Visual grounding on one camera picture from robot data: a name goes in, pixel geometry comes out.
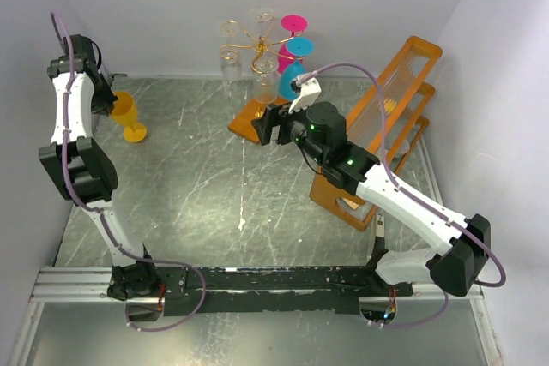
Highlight gold wire glass rack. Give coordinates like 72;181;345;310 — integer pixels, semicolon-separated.
218;9;301;117

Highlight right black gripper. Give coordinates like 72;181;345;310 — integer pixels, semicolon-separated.
252;94;327;165

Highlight pink plastic wine glass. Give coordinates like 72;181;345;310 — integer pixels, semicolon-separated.
277;15;308;74

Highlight clear wine glass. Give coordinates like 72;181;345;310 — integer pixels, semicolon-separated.
253;57;280;105
218;20;242;81
249;7;275;42

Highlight clear wine glass back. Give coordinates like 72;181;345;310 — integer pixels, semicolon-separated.
249;7;275;42

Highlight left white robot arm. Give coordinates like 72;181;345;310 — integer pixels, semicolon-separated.
39;34;160;301

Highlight wooden rack base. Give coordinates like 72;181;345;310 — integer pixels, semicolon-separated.
228;96;289;145

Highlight yellow plastic wine glass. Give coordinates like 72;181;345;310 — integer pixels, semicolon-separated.
111;91;147;143

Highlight yellow object on shelf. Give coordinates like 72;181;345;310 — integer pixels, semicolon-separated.
383;99;397;115

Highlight aluminium extrusion rail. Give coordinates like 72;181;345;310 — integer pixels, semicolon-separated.
30;267;485;303

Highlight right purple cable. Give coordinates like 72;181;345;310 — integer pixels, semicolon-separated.
295;61;508;329

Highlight orange wooden shelf rack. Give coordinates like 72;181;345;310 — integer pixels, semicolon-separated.
310;36;443;231

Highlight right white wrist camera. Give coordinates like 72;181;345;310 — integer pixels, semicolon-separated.
288;75;322;114

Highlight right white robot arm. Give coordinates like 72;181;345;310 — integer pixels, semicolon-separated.
251;102;491;297

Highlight blue plastic wine glass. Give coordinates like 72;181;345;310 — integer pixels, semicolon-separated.
279;37;314;101

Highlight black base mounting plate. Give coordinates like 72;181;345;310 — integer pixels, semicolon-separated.
106;263;413;316

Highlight clear wine glass front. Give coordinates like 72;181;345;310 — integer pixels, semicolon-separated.
253;57;280;105

